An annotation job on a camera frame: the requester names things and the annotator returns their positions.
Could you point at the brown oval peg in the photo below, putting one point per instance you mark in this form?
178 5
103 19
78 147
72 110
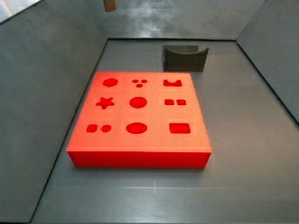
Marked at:
110 5

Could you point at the red shape-sorting board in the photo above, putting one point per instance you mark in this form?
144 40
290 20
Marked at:
140 122

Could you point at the dark grey curved holder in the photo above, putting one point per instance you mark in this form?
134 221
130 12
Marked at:
185 58

